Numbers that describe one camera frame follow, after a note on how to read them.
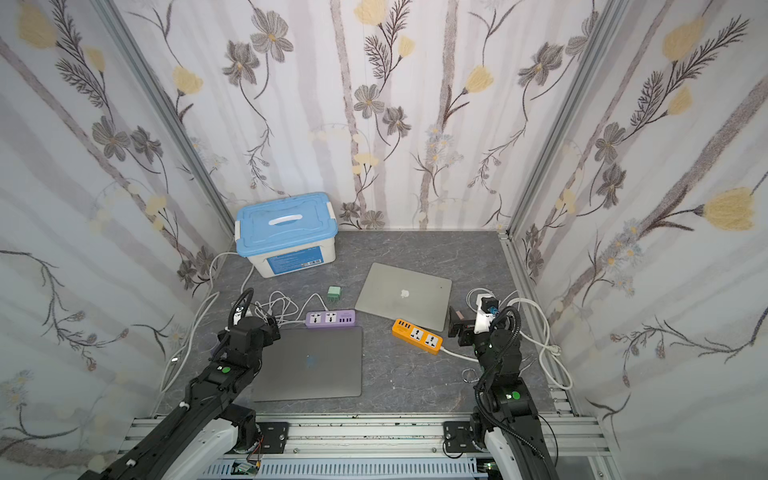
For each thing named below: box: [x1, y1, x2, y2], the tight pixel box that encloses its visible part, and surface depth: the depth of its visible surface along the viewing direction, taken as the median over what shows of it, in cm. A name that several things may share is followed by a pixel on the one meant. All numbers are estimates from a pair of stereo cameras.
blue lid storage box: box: [234, 192, 338, 279], surface depth 102 cm
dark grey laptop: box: [252, 326, 363, 402], surface depth 89 cm
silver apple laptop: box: [355, 262, 452, 332], surface depth 104 cm
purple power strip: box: [305, 310, 356, 329], surface depth 95 cm
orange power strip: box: [392, 318, 443, 356], surface depth 92 cm
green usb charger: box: [327, 286, 342, 302], surface depth 103 cm
